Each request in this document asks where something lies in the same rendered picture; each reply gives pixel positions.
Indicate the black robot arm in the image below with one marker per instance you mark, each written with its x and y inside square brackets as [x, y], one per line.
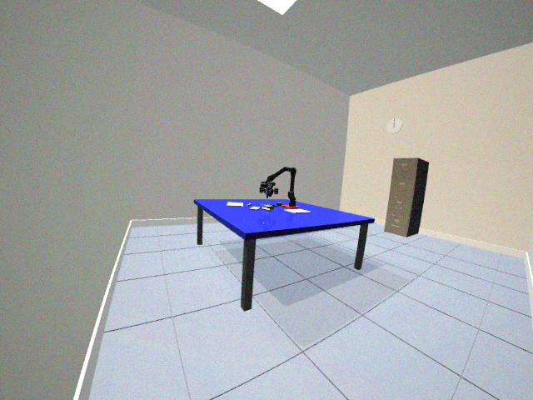
[270, 178]

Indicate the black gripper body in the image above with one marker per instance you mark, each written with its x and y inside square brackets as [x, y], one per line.
[270, 187]

